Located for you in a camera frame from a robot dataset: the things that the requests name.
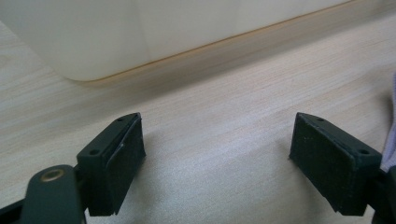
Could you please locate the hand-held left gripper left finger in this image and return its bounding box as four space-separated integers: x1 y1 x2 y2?
76 112 147 217

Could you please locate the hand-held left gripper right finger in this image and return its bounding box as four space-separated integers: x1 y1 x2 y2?
288 112 383 217

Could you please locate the lilac sock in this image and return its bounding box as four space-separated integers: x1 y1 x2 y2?
380 73 396 174

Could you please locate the cream divided storage box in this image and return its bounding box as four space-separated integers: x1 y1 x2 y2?
0 0 359 82

